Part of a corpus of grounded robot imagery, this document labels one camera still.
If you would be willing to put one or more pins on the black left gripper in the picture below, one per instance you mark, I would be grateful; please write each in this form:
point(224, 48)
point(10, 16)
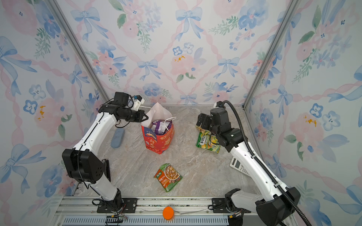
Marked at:
point(141, 113)

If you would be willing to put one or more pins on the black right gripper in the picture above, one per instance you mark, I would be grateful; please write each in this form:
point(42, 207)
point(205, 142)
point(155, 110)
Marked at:
point(207, 118)

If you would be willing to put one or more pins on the yellow corn snack bag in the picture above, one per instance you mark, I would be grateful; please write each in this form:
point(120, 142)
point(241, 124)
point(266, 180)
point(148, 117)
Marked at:
point(203, 131)

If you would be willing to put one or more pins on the green Fox's tea candy bag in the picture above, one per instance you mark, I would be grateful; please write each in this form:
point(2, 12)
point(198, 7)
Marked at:
point(208, 142)

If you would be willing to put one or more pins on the purple snack packet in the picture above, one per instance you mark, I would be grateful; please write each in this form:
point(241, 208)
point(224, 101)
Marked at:
point(161, 127)

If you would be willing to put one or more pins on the red paper gift bag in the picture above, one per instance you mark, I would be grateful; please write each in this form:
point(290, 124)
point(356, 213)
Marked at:
point(153, 142)

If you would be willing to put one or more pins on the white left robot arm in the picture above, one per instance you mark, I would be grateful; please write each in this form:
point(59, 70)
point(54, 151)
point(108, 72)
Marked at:
point(82, 162)

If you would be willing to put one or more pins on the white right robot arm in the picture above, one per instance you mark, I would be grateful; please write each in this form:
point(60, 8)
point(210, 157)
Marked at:
point(276, 201)

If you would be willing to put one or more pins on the blue grey object behind arm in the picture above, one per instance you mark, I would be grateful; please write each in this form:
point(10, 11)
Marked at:
point(117, 138)

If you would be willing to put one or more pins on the white calculator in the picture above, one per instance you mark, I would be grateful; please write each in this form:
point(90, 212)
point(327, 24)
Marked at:
point(235, 164)

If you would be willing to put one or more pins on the orange green noodle packet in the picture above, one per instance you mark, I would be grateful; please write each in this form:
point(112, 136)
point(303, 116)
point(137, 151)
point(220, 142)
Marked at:
point(168, 176)

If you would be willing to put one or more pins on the orange round button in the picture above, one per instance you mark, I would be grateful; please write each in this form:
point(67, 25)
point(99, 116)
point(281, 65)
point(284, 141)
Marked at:
point(168, 213)

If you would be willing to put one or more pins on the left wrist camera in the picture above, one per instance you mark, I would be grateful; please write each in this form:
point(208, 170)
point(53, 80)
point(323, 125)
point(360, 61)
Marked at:
point(138, 101)

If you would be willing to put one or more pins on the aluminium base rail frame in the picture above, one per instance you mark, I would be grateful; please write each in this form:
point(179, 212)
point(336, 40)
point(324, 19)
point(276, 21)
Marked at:
point(152, 211)

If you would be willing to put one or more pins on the aluminium corner post left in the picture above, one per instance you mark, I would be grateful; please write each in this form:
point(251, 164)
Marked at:
point(75, 44)

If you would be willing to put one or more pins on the aluminium corner post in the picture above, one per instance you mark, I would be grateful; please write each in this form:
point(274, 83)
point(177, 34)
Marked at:
point(286, 19)
point(75, 44)

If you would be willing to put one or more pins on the aluminium corner post right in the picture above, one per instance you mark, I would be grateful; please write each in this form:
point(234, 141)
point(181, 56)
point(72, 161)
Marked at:
point(286, 19)

